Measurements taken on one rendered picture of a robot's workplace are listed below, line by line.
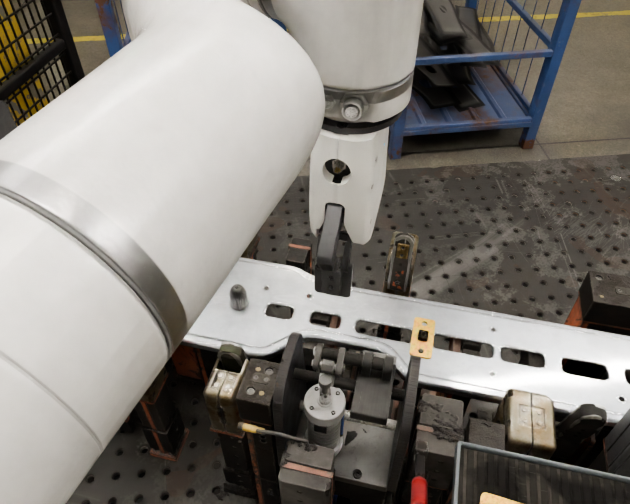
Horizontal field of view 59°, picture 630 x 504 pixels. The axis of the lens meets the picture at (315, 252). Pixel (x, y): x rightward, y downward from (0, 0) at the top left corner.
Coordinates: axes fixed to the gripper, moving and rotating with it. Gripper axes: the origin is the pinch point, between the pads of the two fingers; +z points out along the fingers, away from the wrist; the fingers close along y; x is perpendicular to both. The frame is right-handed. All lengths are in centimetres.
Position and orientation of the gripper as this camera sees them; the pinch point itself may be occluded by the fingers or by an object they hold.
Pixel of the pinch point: (343, 248)
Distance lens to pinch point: 51.8
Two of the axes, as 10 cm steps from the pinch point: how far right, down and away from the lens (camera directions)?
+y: 2.3, -7.0, 6.8
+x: -9.7, -1.7, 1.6
